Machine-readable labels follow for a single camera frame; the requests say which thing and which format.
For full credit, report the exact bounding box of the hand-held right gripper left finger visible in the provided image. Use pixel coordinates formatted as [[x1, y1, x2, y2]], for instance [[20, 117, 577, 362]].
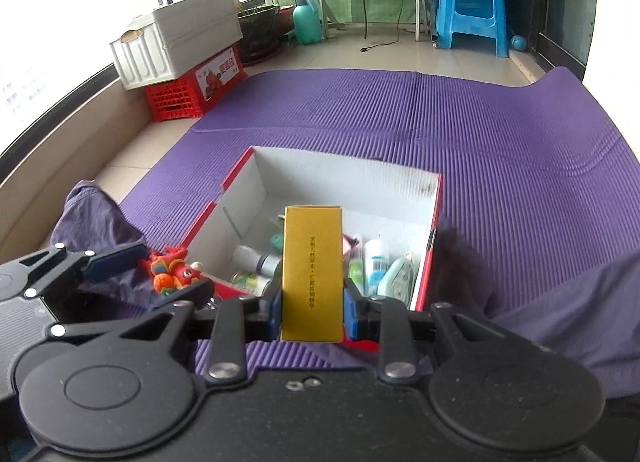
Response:
[[117, 287, 283, 385]]

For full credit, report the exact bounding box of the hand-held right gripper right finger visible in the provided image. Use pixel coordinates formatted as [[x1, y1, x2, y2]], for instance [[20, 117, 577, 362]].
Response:
[[342, 278, 538, 385]]

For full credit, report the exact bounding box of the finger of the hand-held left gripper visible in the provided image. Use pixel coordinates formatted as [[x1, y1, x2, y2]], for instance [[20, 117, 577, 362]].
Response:
[[50, 278, 215, 339], [22, 241, 148, 299]]

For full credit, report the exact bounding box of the red orange toy keychain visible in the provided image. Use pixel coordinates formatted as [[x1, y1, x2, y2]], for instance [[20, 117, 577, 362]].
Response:
[[140, 247, 206, 296]]

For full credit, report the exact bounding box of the green white glue pen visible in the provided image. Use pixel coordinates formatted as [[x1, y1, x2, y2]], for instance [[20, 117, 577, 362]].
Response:
[[348, 254, 365, 293]]

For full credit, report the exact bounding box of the small yellow box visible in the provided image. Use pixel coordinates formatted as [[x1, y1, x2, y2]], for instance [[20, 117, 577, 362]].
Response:
[[279, 204, 345, 343]]

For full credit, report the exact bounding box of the white squeeze tube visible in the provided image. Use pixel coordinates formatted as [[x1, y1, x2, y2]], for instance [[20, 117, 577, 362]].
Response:
[[363, 238, 390, 296]]

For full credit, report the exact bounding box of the small white silver-capped bottle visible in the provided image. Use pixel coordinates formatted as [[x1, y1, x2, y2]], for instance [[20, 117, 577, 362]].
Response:
[[232, 245, 282, 277]]

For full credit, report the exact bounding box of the red cardboard box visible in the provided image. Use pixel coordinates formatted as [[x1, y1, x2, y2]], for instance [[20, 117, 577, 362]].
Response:
[[180, 144, 445, 314]]

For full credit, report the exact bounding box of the red plastic crate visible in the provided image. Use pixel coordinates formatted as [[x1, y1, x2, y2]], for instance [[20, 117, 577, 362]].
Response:
[[145, 44, 247, 123]]

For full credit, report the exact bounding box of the purple foam mat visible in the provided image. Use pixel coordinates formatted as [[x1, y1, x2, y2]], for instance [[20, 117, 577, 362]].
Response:
[[122, 67, 640, 379]]

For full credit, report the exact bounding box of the white folding crate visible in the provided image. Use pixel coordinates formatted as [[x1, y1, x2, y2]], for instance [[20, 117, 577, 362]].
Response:
[[110, 0, 245, 92]]

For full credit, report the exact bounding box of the black plant pot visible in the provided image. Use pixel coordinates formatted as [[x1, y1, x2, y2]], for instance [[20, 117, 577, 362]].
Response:
[[237, 4, 282, 63]]

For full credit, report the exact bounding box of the teal spray bottle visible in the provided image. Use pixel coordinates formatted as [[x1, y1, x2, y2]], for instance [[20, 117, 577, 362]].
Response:
[[292, 0, 321, 46]]

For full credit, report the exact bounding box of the blue plastic stool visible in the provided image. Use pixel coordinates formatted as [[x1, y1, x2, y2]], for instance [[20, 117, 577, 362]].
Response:
[[432, 0, 509, 58]]

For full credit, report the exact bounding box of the black power cable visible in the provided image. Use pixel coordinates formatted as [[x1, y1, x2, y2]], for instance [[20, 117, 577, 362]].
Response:
[[360, 0, 402, 55]]

